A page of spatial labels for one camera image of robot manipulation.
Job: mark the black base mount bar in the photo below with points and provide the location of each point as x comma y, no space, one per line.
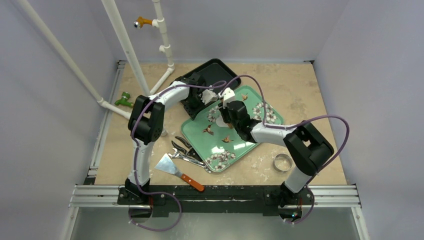
267,200

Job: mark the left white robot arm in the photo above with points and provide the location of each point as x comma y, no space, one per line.
146,123

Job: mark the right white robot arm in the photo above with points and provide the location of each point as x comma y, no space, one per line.
308,148

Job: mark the green floral tray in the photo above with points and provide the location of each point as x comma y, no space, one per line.
221,147

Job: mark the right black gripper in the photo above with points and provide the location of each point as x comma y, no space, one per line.
226,112

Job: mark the black plastic tray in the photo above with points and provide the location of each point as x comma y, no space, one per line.
207,74

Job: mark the white dough ball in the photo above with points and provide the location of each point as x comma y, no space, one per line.
220,122

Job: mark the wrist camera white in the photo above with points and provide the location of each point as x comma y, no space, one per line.
227,96
208,96

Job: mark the white PVC pipe frame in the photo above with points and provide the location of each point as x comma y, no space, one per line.
125,42

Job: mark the black handled pliers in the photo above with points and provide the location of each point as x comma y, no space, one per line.
186,148

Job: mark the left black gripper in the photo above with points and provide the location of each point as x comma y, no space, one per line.
201,105

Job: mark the aluminium rail frame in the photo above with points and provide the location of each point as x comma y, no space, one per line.
292,88

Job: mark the metal scraper wooden handle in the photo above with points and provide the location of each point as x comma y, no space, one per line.
166,165

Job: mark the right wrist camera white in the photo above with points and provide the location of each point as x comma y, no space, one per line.
227,96

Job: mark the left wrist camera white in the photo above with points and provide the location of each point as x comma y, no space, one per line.
208,96

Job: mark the green plastic faucet tap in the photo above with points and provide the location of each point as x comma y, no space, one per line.
124,100

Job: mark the silver open-end wrench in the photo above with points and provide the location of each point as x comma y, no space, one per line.
178,155

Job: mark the orange faucet tap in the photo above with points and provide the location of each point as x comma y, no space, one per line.
140,22

